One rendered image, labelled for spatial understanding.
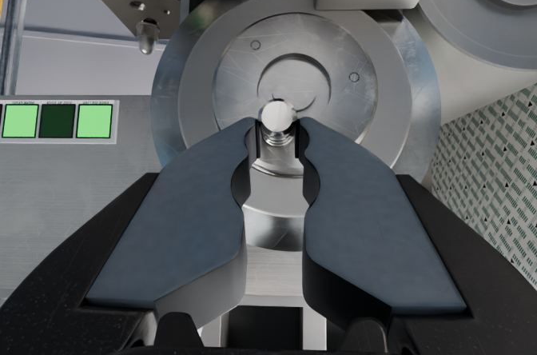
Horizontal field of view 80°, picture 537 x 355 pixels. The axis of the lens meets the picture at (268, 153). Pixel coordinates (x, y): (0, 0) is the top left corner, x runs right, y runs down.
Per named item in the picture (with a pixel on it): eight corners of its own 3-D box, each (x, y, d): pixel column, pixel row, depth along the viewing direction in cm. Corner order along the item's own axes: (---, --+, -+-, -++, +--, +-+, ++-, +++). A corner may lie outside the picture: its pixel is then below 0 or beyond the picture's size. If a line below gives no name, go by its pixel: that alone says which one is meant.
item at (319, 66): (401, 38, 14) (348, 197, 14) (387, 57, 16) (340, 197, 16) (244, -10, 15) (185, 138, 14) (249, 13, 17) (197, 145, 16)
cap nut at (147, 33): (154, 21, 50) (153, 49, 50) (163, 33, 54) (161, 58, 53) (131, 21, 51) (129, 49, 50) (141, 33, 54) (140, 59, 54)
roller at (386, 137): (403, -16, 16) (422, 216, 15) (329, 113, 42) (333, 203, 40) (179, -6, 17) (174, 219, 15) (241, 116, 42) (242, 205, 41)
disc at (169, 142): (429, -39, 17) (455, 250, 15) (425, -33, 18) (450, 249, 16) (153, -26, 18) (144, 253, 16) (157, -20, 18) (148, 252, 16)
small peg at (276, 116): (296, 136, 11) (256, 135, 11) (293, 148, 14) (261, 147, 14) (297, 97, 11) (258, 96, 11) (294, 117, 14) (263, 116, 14)
